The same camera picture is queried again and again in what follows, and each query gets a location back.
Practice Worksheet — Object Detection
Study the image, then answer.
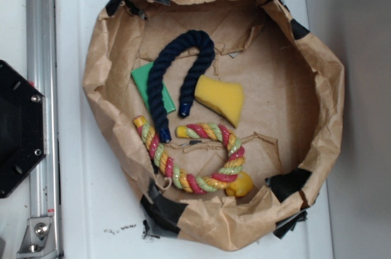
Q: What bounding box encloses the yellow sponge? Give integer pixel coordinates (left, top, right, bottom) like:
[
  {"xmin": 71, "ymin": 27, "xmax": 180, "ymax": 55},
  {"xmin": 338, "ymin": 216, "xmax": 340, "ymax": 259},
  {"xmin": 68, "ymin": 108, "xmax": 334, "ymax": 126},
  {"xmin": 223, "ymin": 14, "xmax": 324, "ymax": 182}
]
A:
[{"xmin": 194, "ymin": 75, "xmax": 244, "ymax": 128}]

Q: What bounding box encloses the green sponge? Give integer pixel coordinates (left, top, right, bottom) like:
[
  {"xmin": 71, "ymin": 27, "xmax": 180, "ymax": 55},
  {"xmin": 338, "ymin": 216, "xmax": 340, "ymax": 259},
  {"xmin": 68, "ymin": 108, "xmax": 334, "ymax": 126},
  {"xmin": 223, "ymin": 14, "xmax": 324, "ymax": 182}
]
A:
[{"xmin": 131, "ymin": 62, "xmax": 176, "ymax": 113}]

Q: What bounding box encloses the brown paper bag bin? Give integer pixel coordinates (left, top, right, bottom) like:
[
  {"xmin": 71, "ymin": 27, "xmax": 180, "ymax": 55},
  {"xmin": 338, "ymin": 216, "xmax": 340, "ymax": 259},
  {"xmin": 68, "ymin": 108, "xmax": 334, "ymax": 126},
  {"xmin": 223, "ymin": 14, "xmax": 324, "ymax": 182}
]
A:
[{"xmin": 82, "ymin": 0, "xmax": 345, "ymax": 251}]

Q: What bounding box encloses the yellow rubber duck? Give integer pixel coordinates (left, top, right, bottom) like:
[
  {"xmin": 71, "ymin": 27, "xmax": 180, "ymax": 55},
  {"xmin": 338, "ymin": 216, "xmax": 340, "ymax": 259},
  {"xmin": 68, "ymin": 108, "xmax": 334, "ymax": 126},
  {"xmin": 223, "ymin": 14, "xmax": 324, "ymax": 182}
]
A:
[{"xmin": 225, "ymin": 171, "xmax": 254, "ymax": 198}]

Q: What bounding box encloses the white tray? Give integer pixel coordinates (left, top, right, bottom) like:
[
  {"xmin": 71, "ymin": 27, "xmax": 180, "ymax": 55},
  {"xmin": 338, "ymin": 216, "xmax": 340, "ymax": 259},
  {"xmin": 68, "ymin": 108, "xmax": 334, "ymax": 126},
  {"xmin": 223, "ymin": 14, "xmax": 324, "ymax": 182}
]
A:
[{"xmin": 55, "ymin": 0, "xmax": 334, "ymax": 258}]

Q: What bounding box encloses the multicolour twisted rope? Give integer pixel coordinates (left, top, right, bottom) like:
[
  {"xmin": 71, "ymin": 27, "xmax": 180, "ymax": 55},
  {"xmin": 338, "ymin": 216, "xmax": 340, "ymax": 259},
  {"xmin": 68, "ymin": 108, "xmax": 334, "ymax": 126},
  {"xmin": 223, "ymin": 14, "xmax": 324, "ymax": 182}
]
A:
[{"xmin": 133, "ymin": 115, "xmax": 246, "ymax": 195}]

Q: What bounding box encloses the dark blue rope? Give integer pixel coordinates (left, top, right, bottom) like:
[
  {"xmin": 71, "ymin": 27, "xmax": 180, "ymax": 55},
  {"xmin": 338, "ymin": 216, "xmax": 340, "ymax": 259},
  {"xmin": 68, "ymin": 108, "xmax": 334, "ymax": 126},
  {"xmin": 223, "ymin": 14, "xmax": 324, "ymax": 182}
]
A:
[{"xmin": 146, "ymin": 29, "xmax": 216, "ymax": 144}]

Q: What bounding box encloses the aluminium rail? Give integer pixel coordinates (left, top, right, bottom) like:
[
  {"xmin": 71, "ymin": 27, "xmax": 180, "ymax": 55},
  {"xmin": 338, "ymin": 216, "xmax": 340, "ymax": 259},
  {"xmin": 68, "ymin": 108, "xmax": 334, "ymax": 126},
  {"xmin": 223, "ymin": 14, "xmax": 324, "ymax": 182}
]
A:
[{"xmin": 26, "ymin": 0, "xmax": 64, "ymax": 258}]

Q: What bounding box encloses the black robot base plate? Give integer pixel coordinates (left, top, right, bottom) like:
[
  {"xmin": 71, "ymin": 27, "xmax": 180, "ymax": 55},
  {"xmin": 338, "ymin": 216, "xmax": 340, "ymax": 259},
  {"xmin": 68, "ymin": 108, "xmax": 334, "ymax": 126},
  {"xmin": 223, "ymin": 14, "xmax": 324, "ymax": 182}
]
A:
[{"xmin": 1, "ymin": 60, "xmax": 46, "ymax": 199}]

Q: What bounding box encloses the metal corner bracket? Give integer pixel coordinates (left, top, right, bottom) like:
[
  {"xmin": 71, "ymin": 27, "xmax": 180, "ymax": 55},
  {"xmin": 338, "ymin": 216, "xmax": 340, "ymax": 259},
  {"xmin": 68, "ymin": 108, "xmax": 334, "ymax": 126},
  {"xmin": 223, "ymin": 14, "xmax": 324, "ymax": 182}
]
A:
[{"xmin": 16, "ymin": 216, "xmax": 58, "ymax": 258}]

